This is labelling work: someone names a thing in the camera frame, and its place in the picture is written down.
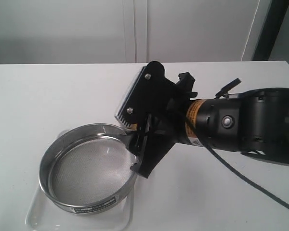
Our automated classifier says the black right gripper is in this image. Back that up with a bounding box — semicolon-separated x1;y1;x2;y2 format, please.
126;61;197;178

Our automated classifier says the round steel mesh sieve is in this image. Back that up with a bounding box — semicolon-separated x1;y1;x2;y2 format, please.
39;124;137;215

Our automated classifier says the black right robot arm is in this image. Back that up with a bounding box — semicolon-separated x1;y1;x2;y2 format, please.
127;61;289;178

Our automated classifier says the clear plastic tray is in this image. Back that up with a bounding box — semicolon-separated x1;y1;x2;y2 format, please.
25;185;134;231

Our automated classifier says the white cabinet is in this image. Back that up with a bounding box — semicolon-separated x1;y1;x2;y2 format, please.
0;0;271;64

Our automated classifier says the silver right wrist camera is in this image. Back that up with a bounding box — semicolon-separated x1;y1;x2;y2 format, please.
115;66;146;131

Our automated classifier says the black camera cable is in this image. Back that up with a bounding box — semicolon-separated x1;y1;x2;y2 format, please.
183;115;289;215

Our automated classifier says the dark vertical post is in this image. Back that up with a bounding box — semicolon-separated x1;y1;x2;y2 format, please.
252;0;289;61

